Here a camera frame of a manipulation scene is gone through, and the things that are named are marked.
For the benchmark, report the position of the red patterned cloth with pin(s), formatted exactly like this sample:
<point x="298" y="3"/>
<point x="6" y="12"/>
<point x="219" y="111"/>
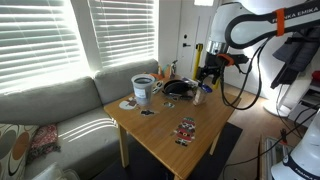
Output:
<point x="43" y="141"/>

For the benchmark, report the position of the circle patterned cushion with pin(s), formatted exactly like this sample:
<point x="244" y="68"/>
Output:
<point x="16" y="150"/>

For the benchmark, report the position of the light wooden table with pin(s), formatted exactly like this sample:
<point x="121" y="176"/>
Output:
<point x="160" y="133"/>

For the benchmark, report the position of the dark hanging jacket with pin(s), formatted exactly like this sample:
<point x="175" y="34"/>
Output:
<point x="293" y="56"/>

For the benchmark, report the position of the gray fabric sofa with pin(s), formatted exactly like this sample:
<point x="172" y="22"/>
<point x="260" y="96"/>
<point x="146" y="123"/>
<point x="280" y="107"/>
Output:
<point x="76" y="100"/>

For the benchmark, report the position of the metal framed stand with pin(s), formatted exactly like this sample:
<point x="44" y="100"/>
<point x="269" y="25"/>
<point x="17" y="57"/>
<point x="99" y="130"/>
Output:
<point x="266" y="160"/>

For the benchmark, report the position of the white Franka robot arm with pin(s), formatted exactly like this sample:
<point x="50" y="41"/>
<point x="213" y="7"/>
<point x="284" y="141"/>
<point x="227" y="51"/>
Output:
<point x="220" y="20"/>

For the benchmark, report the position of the white round floor base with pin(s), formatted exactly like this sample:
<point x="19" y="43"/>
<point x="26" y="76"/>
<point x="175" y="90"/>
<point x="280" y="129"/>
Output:
<point x="275" y="108"/>

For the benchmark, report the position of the dark figure sticker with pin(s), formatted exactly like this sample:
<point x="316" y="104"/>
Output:
<point x="147" y="112"/>

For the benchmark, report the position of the clear plastic cup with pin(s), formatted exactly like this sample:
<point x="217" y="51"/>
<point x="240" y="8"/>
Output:
<point x="143" y="88"/>

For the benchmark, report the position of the yellow black pole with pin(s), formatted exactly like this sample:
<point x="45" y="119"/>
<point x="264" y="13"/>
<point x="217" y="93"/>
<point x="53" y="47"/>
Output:
<point x="197" y="60"/>

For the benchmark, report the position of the wide white window blinds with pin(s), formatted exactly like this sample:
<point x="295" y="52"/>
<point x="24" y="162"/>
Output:
<point x="36" y="40"/>

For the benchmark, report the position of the white shelf unit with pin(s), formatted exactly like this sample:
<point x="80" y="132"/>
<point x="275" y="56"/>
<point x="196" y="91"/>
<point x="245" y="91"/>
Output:
<point x="306" y="100"/>

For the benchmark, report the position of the small oval sticker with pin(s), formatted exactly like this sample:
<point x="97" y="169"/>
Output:
<point x="168" y="104"/>

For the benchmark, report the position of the clear plastic container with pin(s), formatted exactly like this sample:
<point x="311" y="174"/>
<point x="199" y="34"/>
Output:
<point x="56" y="173"/>

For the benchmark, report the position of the black headphones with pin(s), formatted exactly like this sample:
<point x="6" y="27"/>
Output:
<point x="176" y="87"/>

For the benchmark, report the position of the white door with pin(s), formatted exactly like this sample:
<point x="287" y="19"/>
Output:
<point x="193" y="26"/>

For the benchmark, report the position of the black wrist camera orange mount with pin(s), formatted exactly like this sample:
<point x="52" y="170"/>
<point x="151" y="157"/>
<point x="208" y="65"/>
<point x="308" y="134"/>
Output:
<point x="238" y="59"/>

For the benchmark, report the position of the black door deadbolt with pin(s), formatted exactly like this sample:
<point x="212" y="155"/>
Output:
<point x="185" y="36"/>

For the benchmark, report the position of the white black goggles toy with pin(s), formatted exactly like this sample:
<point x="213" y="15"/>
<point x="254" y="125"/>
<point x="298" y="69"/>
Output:
<point x="157" y="87"/>

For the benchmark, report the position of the round pale sticker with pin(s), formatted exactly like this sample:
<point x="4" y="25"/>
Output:
<point x="127" y="104"/>

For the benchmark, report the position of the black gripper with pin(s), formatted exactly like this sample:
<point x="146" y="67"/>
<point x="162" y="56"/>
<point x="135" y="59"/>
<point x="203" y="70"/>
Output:
<point x="211" y="66"/>

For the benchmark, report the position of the dark blue rug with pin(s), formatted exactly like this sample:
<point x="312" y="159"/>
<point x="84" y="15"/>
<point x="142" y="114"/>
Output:
<point x="226" y="143"/>

